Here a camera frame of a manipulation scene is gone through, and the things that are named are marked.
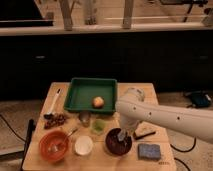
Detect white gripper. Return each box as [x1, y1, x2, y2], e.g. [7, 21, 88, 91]
[119, 116, 140, 134]

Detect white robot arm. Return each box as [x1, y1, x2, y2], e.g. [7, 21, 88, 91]
[115, 87, 213, 144]

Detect dark purple bowl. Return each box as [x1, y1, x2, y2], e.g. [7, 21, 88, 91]
[105, 128, 132, 156]

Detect white small bowl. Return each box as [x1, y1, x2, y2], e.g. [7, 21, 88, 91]
[74, 136, 93, 156]

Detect orange plastic bowl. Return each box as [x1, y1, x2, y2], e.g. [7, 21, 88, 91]
[39, 131, 69, 163]

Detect metal spoon in bowl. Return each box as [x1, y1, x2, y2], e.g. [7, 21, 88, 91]
[48, 127, 78, 153]

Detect green small cup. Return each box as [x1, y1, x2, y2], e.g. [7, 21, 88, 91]
[91, 119, 106, 135]

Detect blue sponge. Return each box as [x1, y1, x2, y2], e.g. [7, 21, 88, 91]
[138, 143, 161, 160]

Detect orange round fruit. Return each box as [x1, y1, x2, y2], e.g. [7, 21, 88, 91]
[92, 96, 104, 108]

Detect metal measuring cup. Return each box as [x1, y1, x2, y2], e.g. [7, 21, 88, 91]
[78, 111, 91, 127]

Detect green plastic tray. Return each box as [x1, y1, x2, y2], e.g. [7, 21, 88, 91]
[64, 78, 117, 115]

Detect bunch of dark grapes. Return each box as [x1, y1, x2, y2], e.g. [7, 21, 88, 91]
[44, 114, 68, 129]

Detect dark blue bag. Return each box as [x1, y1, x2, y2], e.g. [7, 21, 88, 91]
[184, 91, 212, 108]

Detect black handled spatula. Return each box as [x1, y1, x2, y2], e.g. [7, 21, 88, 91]
[133, 123, 156, 140]

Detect black floor cable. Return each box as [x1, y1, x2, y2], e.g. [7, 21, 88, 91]
[169, 137, 198, 154]

